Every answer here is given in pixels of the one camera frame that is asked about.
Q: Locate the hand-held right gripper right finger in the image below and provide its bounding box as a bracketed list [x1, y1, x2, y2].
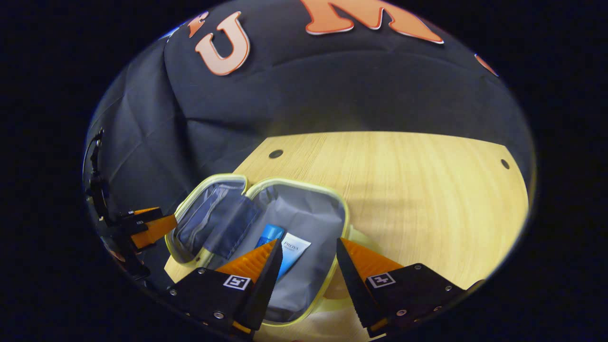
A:
[336, 237, 485, 338]

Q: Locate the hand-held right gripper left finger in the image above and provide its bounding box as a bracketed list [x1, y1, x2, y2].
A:
[166, 239, 284, 335]

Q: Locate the white blue cream tube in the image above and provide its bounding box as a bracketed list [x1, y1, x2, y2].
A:
[275, 233, 312, 281]

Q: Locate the pale yellow suitcase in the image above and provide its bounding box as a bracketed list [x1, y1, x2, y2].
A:
[164, 173, 376, 328]

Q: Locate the black backdrop cloth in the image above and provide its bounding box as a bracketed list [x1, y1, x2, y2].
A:
[85, 0, 535, 228]

